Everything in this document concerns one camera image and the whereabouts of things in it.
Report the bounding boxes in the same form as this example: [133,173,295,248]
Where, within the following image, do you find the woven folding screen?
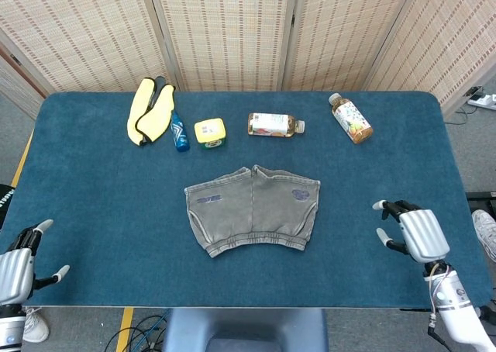
[0,0,496,120]

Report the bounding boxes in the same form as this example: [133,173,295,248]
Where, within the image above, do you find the tea bottle with colourful label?
[328,92,374,145]

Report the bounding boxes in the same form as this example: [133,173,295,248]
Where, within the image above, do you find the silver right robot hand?
[372,199,451,264]

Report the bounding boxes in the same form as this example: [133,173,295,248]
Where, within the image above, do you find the white power strip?
[467,92,496,111]

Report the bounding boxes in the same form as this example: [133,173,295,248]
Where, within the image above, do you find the white sneaker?
[22,307,50,343]
[471,209,496,262]

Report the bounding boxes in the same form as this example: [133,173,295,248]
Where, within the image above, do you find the grey shorts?
[184,164,322,259]

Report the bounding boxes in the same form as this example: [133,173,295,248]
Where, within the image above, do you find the yellow lidded square jar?
[193,117,228,151]

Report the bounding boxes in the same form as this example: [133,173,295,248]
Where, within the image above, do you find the tea bottle with white label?
[247,112,306,139]

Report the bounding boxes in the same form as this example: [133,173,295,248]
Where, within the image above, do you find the black equipment frame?
[466,191,496,216]

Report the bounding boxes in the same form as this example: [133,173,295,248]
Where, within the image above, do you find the black floor cables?
[103,309,171,352]

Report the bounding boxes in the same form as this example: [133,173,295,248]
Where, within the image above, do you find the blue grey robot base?
[161,308,330,352]

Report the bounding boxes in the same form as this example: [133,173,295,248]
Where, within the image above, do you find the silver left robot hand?
[0,219,71,306]

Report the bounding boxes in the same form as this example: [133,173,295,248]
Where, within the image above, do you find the black equipment with white lettering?
[0,184,16,229]

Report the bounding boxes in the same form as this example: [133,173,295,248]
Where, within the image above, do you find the yellow and black garment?
[126,76,177,147]

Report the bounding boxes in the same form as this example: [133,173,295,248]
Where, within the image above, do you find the blue patterned bottle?
[170,109,191,153]

